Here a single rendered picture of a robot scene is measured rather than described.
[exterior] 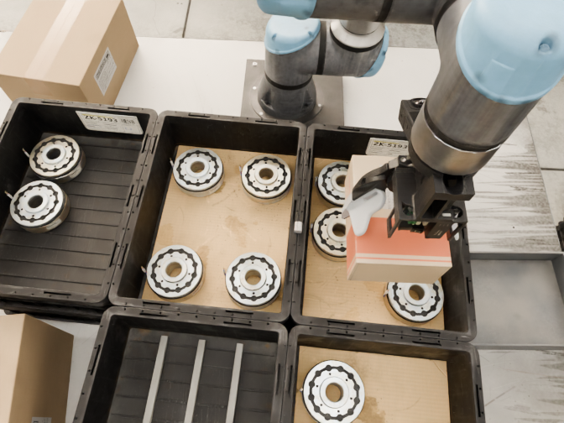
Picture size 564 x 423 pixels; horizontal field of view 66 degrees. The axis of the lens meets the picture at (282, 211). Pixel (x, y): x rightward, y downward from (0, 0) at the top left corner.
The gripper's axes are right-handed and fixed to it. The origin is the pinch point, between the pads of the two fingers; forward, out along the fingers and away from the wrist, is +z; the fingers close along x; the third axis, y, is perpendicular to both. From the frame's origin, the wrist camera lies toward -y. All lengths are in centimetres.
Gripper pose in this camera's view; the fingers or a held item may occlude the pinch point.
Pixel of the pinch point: (394, 214)
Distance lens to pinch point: 62.1
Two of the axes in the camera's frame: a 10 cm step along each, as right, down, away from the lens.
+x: 10.0, 0.4, 0.0
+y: -0.4, 9.0, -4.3
